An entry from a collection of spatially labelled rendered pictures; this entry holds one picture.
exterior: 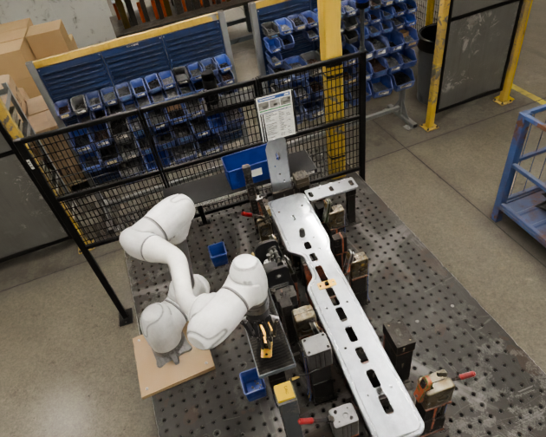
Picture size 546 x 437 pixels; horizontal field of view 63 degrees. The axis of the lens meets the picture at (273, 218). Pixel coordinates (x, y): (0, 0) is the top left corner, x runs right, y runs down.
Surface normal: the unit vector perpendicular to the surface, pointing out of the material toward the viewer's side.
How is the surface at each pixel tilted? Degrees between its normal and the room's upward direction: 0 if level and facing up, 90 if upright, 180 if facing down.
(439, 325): 0
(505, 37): 90
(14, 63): 90
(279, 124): 90
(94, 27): 90
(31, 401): 0
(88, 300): 0
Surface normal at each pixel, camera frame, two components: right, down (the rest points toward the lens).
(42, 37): 0.29, 0.62
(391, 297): -0.13, -0.72
